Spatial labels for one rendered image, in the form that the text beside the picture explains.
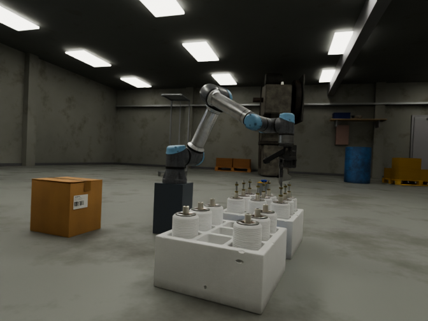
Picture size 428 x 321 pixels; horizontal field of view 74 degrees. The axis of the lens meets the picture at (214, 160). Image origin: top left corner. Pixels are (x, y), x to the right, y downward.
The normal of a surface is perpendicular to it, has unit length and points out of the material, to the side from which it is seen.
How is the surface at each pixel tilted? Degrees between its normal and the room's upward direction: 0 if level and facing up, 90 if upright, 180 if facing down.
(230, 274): 90
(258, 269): 90
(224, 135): 90
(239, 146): 90
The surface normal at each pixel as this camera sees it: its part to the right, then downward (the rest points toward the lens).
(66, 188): -0.34, -0.02
